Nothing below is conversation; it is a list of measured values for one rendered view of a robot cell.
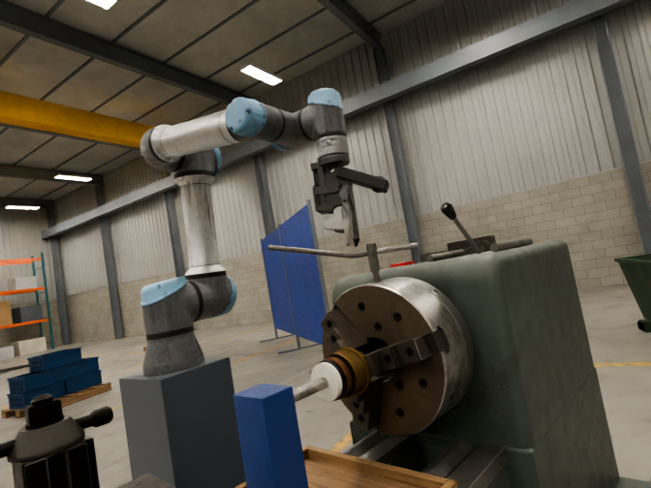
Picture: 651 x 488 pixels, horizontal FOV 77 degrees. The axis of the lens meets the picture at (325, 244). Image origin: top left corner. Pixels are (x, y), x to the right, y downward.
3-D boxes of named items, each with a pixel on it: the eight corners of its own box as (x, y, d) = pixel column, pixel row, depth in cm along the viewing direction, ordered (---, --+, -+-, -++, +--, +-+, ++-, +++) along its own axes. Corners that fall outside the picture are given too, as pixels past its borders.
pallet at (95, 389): (80, 391, 710) (75, 346, 716) (111, 389, 677) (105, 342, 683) (1, 418, 601) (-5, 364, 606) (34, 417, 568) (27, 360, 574)
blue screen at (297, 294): (260, 342, 933) (243, 241, 950) (293, 335, 960) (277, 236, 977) (310, 374, 545) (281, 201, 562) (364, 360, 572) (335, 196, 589)
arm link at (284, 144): (252, 115, 96) (288, 99, 89) (284, 125, 105) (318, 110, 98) (257, 148, 95) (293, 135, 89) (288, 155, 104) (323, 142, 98)
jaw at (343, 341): (369, 352, 90) (336, 315, 97) (380, 337, 88) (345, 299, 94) (335, 366, 82) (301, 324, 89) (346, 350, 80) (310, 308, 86)
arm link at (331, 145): (349, 141, 95) (344, 132, 87) (352, 161, 95) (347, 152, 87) (318, 148, 97) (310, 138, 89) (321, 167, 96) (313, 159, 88)
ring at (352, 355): (339, 343, 85) (307, 354, 79) (374, 343, 79) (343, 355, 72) (347, 388, 85) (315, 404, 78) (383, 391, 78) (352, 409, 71)
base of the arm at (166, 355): (132, 376, 106) (127, 337, 106) (183, 359, 118) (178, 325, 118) (164, 376, 97) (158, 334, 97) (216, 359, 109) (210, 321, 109)
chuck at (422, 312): (356, 409, 102) (338, 284, 104) (480, 432, 80) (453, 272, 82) (332, 423, 95) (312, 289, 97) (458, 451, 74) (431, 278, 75)
